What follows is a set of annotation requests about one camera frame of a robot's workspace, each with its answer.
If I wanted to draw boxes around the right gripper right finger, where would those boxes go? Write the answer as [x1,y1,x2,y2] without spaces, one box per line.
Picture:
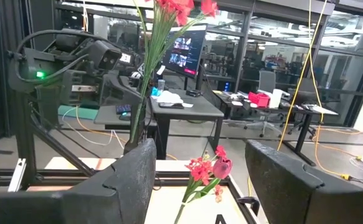
[245,139,363,224]

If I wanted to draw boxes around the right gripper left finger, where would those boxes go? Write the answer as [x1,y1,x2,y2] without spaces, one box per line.
[0,138,158,224]

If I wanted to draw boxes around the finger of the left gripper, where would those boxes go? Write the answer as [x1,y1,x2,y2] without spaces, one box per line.
[132,95,148,151]
[101,73,141,154]

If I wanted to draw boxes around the red artificial flower stem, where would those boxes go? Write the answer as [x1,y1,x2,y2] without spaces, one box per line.
[131,0,219,146]
[173,144,229,224]

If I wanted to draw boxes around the dark red artificial tulip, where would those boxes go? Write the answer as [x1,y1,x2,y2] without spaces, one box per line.
[193,156,233,202]

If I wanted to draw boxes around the teal floor mat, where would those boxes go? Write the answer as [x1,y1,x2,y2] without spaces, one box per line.
[58,105,100,121]

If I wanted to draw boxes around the black smartphone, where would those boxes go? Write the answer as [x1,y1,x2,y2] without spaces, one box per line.
[158,101,185,110]

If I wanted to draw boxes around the white crumpled paper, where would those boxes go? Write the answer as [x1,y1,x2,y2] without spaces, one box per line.
[156,90,194,109]

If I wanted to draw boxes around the black table clamp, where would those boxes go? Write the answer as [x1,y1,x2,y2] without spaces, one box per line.
[237,195,261,216]

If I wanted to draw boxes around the grey two-tier desk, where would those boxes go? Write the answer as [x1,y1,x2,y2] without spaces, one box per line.
[93,88,225,161]

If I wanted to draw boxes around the dark cluttered desk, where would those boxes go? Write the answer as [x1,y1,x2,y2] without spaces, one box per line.
[214,90,339,167]

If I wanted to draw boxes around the white paper sheets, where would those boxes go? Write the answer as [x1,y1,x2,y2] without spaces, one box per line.
[302,104,339,116]

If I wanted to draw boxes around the small computer blue lights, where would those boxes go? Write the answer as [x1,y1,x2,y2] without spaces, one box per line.
[217,80,235,93]

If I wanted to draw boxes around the white container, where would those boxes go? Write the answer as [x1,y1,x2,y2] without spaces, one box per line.
[270,88,290,109]

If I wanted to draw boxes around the red plastic box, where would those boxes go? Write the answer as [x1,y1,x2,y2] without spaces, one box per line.
[248,91,271,108]

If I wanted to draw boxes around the silver aluminium extrusion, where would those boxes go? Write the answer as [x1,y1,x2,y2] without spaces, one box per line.
[7,157,27,193]

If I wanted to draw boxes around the grey office chair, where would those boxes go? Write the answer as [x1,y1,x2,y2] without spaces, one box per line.
[246,70,282,138]

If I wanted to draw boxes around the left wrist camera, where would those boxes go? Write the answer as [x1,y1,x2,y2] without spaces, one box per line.
[87,40,123,71]

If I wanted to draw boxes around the computer monitor showing camera feeds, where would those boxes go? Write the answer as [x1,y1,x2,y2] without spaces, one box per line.
[161,24,207,78]

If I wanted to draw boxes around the white hanging cable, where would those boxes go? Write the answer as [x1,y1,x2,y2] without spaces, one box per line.
[61,0,126,151]

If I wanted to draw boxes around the black aluminium rig frame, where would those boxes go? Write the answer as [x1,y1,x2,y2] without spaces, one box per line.
[0,90,263,224]

